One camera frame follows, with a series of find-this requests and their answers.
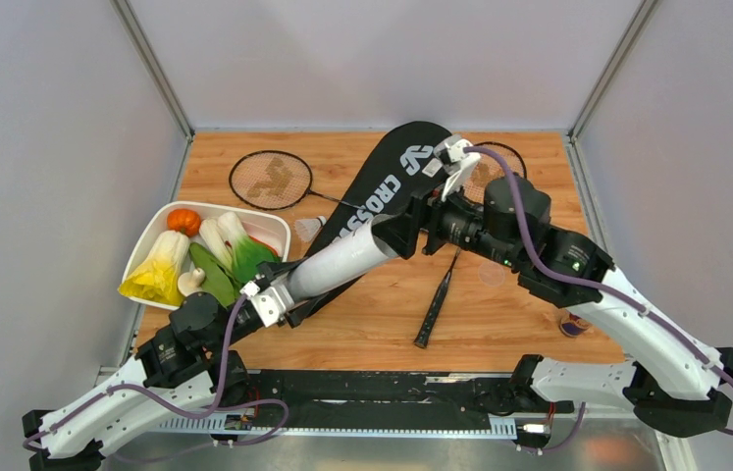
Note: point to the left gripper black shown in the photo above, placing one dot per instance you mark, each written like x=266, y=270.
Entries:
x=272, y=269

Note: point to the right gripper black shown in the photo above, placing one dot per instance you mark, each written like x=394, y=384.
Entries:
x=400, y=233

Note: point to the white shuttlecock tube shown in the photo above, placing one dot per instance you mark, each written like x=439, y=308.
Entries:
x=338, y=263

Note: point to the shuttlecock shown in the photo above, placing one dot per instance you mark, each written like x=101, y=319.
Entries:
x=307, y=229

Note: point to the black racket bag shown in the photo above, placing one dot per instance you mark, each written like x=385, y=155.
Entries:
x=402, y=163

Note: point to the badminton racket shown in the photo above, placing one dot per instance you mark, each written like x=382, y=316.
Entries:
x=472, y=191
x=274, y=180

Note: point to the clear plastic tube lid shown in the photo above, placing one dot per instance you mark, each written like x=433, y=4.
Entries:
x=491, y=274

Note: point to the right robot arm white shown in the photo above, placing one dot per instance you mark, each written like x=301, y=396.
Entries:
x=671, y=381

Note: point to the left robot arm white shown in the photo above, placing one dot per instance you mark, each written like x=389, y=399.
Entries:
x=187, y=369

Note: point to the green bok choy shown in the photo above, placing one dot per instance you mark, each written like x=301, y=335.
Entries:
x=247, y=252

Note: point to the white plastic tray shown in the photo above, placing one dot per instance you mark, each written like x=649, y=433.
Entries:
x=269, y=229

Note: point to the white bok choy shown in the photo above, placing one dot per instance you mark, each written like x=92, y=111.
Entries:
x=216, y=243

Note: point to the white mushroom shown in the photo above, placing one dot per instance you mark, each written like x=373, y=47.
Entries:
x=191, y=282

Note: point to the small orange pumpkin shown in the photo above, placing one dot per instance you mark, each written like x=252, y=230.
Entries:
x=184, y=221

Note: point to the yellow napa cabbage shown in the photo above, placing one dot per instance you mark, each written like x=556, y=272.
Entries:
x=156, y=278

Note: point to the energy drink can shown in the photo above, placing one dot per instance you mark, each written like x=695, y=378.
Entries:
x=573, y=326

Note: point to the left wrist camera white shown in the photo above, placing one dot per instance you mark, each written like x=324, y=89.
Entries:
x=271, y=304

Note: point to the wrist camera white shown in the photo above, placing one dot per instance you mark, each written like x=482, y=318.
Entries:
x=457, y=161
x=271, y=304

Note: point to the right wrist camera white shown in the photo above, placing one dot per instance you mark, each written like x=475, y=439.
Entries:
x=457, y=161

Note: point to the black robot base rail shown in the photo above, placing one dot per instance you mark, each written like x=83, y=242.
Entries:
x=381, y=400

